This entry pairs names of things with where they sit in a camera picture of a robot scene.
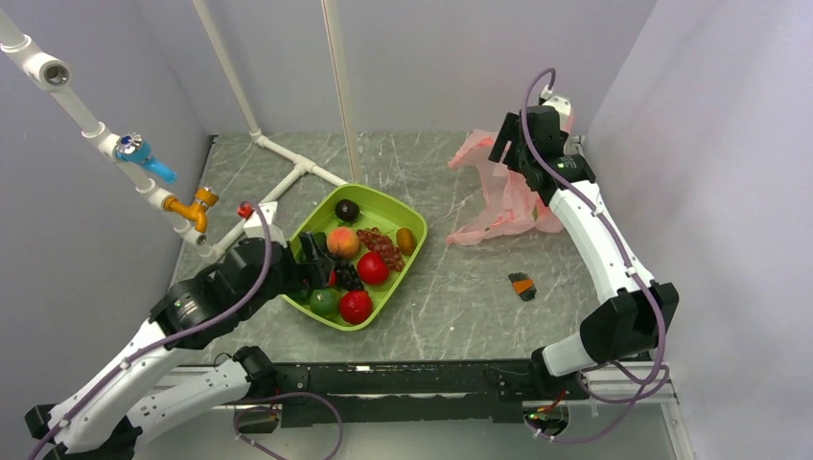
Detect orange fake fruit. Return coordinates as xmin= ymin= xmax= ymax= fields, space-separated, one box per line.
xmin=327 ymin=226 xmax=361 ymax=260
xmin=396 ymin=227 xmax=417 ymax=256

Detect dark fake grapes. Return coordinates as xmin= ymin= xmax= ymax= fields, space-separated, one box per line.
xmin=335 ymin=260 xmax=365 ymax=291

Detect round green fake fruit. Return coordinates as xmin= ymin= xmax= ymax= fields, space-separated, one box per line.
xmin=308 ymin=288 xmax=341 ymax=320

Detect dark plum fake fruit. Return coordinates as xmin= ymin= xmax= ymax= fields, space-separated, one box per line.
xmin=334 ymin=198 xmax=360 ymax=223

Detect red fake fruit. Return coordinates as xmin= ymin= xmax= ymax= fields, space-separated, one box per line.
xmin=357 ymin=252 xmax=390 ymax=286
xmin=338 ymin=290 xmax=374 ymax=325

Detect red fake grapes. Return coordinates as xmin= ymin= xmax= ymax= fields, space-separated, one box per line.
xmin=357 ymin=227 xmax=406 ymax=272

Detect pink plastic bag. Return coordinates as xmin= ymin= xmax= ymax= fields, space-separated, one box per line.
xmin=446 ymin=129 xmax=564 ymax=245

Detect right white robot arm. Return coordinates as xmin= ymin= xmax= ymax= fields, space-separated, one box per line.
xmin=489 ymin=104 xmax=679 ymax=398

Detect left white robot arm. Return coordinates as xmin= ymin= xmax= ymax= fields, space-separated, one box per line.
xmin=25 ymin=234 xmax=335 ymax=459

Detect green plastic tray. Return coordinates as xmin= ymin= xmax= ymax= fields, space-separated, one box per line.
xmin=284 ymin=184 xmax=428 ymax=332

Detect orange faucet tap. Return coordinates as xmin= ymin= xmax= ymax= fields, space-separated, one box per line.
xmin=162 ymin=187 xmax=220 ymax=234

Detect orange black hex key set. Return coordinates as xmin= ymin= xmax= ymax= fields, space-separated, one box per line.
xmin=507 ymin=272 xmax=537 ymax=302

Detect blue valve tap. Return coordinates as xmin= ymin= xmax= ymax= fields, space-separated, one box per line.
xmin=114 ymin=133 xmax=177 ymax=183

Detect beige vertical pole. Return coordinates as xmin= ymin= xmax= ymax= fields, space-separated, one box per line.
xmin=320 ymin=0 xmax=363 ymax=183

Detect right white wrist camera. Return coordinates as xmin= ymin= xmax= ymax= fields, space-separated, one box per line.
xmin=539 ymin=89 xmax=574 ymax=131

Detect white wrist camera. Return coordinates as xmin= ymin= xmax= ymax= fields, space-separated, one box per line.
xmin=238 ymin=201 xmax=287 ymax=245
xmin=539 ymin=89 xmax=574 ymax=131

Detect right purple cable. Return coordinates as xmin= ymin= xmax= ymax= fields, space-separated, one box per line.
xmin=521 ymin=67 xmax=671 ymax=446

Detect purple cable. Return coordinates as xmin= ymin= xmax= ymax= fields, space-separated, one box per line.
xmin=521 ymin=67 xmax=671 ymax=446
xmin=25 ymin=201 xmax=344 ymax=460

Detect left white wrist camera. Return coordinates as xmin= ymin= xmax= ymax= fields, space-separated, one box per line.
xmin=238 ymin=201 xmax=287 ymax=245

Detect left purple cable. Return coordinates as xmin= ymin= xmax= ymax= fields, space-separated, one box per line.
xmin=25 ymin=201 xmax=344 ymax=460

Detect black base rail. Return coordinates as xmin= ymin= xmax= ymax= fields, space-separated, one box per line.
xmin=238 ymin=358 xmax=586 ymax=428

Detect white PVC pipe frame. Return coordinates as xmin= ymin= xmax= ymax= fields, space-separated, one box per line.
xmin=1 ymin=1 xmax=348 ymax=262

